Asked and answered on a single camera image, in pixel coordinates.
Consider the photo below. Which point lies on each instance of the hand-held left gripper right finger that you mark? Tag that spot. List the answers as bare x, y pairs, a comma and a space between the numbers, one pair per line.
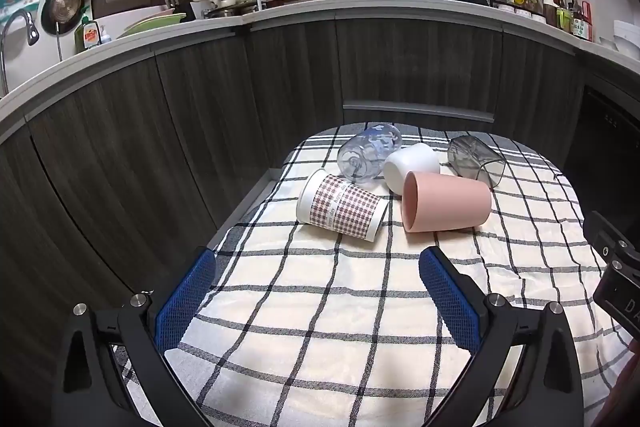
450, 302

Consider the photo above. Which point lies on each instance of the dark sauce bottle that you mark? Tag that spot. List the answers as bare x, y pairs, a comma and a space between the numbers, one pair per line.
550, 6

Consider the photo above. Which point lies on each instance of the red checked paper cup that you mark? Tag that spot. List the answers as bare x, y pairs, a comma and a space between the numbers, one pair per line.
345, 208

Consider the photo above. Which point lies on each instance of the black built-in appliance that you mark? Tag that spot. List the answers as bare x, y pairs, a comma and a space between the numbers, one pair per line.
607, 142

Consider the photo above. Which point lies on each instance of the white mug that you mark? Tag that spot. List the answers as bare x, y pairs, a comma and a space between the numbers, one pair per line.
202, 8

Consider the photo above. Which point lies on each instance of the white cup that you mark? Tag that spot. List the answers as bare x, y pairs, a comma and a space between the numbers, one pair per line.
410, 162

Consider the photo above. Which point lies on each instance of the hanging frying pan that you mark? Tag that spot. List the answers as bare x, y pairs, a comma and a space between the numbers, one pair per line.
62, 11

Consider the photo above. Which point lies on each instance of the clear glass with blue print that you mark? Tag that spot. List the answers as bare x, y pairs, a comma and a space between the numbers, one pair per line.
366, 151

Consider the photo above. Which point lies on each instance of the grey transparent square cup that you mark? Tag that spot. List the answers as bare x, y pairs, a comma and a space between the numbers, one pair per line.
470, 157

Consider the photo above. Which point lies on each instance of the black checked white tablecloth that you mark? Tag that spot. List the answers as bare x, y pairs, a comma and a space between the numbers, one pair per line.
325, 337

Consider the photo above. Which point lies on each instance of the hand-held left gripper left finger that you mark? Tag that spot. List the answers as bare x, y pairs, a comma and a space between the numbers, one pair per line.
184, 304

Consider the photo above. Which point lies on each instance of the person's right forearm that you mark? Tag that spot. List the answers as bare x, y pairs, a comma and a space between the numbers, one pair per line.
631, 387

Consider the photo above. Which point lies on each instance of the pink cup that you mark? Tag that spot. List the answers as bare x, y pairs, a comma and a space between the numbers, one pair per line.
450, 203

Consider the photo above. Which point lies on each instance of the green dish basin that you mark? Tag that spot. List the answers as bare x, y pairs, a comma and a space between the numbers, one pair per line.
150, 23

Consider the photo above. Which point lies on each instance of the green dish soap bottle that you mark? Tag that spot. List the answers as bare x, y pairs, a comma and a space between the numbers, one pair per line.
89, 37

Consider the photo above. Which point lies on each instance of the stack of white bowls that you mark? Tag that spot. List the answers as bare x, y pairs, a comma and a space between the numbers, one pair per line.
627, 38

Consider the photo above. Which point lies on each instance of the chrome kitchen faucet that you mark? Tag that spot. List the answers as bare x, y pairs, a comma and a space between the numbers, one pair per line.
27, 24

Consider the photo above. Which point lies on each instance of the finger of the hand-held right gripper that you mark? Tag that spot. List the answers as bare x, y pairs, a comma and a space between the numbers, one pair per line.
602, 234

